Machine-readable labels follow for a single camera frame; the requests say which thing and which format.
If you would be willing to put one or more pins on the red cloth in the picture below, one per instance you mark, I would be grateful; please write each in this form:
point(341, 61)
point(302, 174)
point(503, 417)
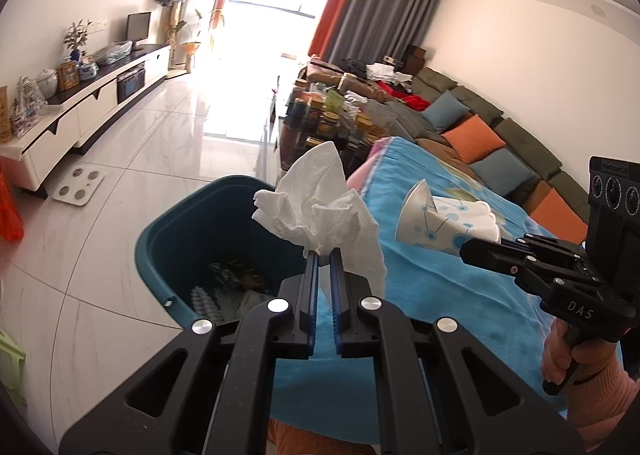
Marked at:
point(407, 97)

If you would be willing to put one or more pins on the pink blanket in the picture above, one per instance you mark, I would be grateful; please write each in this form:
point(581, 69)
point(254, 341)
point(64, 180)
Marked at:
point(365, 170)

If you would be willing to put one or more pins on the wooden picture frame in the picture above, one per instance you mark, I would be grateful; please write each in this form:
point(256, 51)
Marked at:
point(67, 75)

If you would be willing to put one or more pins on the white paper tissue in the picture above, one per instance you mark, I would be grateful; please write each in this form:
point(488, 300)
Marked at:
point(320, 195)

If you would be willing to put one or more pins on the white wall outlet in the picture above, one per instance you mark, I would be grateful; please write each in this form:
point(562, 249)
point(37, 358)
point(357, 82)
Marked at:
point(100, 25)

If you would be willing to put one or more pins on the wide grey and orange curtain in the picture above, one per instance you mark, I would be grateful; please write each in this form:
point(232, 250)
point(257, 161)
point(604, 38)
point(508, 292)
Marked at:
point(385, 10)

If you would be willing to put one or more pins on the white ceramic jar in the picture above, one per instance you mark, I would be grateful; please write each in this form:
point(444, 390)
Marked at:
point(47, 81)

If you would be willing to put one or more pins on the model ship in clear wrap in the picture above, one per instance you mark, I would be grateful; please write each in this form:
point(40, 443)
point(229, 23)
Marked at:
point(27, 105)

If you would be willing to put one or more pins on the pile of white clothes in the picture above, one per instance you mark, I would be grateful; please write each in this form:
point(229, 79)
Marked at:
point(385, 72)

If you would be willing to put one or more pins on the brown padded bench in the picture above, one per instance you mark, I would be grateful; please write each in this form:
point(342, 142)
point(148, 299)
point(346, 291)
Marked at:
point(330, 74)

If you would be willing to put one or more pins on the orange cushion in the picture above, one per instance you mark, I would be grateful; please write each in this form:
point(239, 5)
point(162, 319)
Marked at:
point(472, 137)
point(557, 210)

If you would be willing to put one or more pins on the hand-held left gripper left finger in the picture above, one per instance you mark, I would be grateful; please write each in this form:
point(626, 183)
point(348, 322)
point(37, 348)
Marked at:
point(314, 305)

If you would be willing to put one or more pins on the teal plastic bin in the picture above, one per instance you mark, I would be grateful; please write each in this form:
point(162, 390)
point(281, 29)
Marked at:
point(170, 255)

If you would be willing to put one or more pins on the blue floral blanket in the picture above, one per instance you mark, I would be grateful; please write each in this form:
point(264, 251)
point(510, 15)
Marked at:
point(450, 315)

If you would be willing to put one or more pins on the dark wooden cabinet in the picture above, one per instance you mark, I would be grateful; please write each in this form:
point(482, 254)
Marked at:
point(415, 57)

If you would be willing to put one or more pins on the black monitor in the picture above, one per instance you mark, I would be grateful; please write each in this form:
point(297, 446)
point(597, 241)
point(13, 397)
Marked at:
point(139, 27)

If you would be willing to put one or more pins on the clear plastic bag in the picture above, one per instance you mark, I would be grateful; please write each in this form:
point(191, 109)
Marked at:
point(114, 52)

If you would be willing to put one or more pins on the black bag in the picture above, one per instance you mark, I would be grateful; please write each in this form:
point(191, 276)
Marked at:
point(352, 66)

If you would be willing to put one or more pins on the blue vase with branches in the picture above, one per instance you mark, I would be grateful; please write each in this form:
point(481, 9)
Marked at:
point(76, 35)

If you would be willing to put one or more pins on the person's right forearm pink sleeve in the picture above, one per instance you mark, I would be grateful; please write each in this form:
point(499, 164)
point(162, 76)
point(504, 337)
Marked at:
point(610, 390)

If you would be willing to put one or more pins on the blue-grey cushion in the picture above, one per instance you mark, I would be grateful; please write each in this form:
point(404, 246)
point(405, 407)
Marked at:
point(447, 110)
point(502, 170)

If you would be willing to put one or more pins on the white and black TV cabinet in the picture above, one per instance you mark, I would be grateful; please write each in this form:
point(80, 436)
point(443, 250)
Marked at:
point(50, 135)

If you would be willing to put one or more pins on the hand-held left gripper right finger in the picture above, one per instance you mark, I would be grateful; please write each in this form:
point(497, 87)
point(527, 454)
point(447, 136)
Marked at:
point(335, 305)

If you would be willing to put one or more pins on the green plastic stool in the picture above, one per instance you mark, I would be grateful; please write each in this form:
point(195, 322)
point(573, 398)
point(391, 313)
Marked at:
point(11, 360)

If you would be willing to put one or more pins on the green sectional sofa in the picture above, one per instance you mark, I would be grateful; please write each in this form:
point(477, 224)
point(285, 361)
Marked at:
point(525, 145)

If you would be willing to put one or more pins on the person's right hand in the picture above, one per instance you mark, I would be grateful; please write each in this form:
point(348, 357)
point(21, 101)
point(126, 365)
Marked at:
point(552, 350)

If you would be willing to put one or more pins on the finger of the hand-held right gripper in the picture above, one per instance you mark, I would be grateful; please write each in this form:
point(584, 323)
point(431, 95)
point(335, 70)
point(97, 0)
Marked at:
point(495, 257)
point(557, 250)

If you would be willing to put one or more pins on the orange plastic bag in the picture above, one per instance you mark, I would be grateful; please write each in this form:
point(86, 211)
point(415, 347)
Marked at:
point(7, 210)

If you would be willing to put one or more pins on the tall leafy potted plant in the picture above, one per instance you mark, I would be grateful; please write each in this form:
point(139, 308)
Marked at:
point(190, 47)

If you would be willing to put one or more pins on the white bathroom scale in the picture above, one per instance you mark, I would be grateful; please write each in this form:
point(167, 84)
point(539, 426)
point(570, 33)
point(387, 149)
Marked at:
point(79, 183)

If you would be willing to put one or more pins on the recessed ceiling light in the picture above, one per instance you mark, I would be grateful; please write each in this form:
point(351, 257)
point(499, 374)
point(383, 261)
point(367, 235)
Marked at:
point(597, 10)

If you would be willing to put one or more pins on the white dotted paper cup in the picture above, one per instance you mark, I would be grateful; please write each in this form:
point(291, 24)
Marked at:
point(440, 225)

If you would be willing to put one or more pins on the dark glass coffee table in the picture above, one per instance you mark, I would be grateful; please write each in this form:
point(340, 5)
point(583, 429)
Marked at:
point(280, 135)

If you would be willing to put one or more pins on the tall golden box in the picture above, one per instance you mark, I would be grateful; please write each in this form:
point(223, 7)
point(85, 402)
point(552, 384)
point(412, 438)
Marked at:
point(4, 115)

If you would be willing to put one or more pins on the small blue-white ceramic jar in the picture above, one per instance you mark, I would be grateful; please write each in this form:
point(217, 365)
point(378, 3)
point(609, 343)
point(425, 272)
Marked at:
point(88, 70)

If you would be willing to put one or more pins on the person's pink garment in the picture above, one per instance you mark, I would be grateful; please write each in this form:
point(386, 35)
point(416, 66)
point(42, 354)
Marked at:
point(310, 437)

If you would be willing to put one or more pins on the small grey projector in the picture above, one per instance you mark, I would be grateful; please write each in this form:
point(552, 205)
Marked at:
point(392, 60)

